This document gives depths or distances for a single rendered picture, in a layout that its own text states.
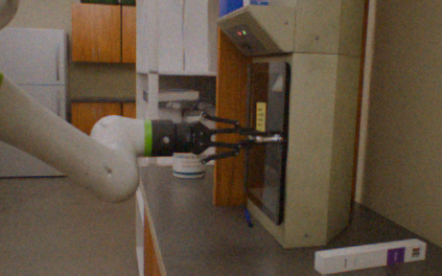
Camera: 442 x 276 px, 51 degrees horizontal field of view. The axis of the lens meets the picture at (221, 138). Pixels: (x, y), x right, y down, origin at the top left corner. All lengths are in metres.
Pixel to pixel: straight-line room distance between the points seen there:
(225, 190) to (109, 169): 0.58
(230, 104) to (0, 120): 0.75
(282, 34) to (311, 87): 0.14
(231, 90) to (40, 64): 4.66
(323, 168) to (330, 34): 0.32
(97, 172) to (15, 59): 5.07
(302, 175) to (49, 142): 0.58
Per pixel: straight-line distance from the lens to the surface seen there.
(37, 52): 5.94
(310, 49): 1.10
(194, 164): 1.81
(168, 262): 1.06
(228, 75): 1.41
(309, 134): 1.11
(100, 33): 6.24
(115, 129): 1.06
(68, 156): 0.93
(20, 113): 0.88
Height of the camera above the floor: 1.36
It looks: 8 degrees down
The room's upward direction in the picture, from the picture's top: 2 degrees clockwise
